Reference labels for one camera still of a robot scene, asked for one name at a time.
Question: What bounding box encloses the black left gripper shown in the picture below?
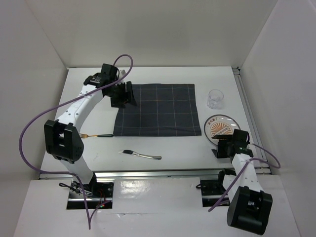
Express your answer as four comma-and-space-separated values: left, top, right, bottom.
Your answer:
106, 81, 136, 109

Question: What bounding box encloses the orange sunburst ceramic plate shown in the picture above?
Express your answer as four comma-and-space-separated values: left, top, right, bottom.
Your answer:
203, 115, 240, 146

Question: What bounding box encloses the dark checked cloth placemat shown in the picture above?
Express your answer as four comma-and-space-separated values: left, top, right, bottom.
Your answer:
113, 83, 201, 137

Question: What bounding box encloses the clear drinking glass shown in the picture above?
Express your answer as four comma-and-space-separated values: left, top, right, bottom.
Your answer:
207, 89, 224, 109

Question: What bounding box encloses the silver table knife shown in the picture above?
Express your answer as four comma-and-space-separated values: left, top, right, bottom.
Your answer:
119, 150, 162, 160

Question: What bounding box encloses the gold fork black handle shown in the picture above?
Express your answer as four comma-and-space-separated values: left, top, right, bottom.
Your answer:
79, 133, 114, 139

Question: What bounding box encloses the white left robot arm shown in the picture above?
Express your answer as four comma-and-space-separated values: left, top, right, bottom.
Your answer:
44, 64, 136, 197

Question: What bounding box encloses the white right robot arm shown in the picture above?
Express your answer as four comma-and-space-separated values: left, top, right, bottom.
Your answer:
212, 129, 273, 235

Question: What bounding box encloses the aluminium front rail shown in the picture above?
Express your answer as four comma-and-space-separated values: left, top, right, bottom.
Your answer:
38, 168, 223, 181

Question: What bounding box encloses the aluminium rail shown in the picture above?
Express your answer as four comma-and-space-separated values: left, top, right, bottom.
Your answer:
232, 67, 272, 175
38, 168, 223, 181

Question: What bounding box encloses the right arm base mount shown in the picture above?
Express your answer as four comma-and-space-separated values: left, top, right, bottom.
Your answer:
196, 180, 225, 207

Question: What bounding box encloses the aluminium right side rail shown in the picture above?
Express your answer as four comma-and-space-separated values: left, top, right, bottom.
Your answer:
232, 67, 272, 175

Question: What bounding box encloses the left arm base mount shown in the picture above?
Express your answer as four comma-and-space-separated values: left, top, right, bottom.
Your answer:
59, 182, 114, 210

